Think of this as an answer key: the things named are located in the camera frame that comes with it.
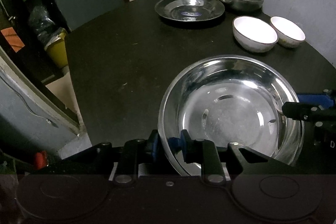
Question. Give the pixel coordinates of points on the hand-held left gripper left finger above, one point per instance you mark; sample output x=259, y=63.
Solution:
x=155, y=145

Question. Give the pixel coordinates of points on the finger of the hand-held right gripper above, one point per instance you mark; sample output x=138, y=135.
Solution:
x=299, y=109
x=312, y=99

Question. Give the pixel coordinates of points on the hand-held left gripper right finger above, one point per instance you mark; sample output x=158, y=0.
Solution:
x=173, y=144

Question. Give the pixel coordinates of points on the large steel basin bowl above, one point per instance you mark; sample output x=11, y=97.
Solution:
x=236, y=108

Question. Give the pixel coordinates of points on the small white ceramic bowl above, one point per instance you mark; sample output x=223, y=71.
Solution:
x=287, y=29

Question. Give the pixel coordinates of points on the large white ceramic bowl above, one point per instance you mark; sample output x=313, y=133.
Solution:
x=253, y=32

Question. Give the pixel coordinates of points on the steel plate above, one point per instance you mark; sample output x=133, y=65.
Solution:
x=189, y=6

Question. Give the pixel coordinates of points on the dark jar with red lid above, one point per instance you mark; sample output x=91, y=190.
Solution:
x=40, y=159

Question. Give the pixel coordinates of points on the yellow plastic container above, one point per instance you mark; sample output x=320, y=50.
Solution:
x=59, y=53

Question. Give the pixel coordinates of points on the black plastic bag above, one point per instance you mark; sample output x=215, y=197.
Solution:
x=42, y=20

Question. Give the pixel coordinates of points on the worn white door frame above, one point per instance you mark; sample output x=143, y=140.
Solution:
x=39, y=98

